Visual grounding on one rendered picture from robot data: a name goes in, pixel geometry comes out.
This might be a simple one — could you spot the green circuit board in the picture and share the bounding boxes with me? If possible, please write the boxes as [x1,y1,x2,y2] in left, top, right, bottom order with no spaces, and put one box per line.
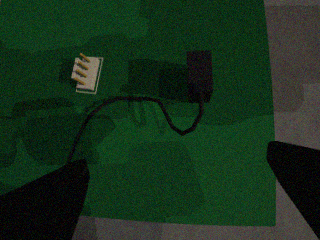
[0,0,276,227]

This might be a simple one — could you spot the black cable with plug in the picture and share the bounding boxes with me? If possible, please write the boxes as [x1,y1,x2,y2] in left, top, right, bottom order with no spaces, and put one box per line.
[65,50,213,165]

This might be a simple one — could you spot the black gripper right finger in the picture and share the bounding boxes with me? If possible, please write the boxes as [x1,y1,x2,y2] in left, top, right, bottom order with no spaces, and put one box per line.
[266,141,320,240]

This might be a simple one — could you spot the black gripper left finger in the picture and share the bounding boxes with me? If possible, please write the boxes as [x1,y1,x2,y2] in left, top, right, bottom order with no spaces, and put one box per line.
[0,159,90,240]

